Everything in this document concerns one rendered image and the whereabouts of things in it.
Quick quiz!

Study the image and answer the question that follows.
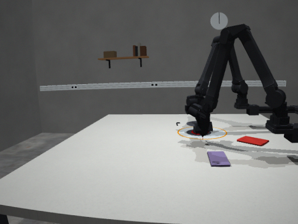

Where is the purple smartphone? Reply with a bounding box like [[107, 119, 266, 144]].
[[207, 151, 230, 167]]

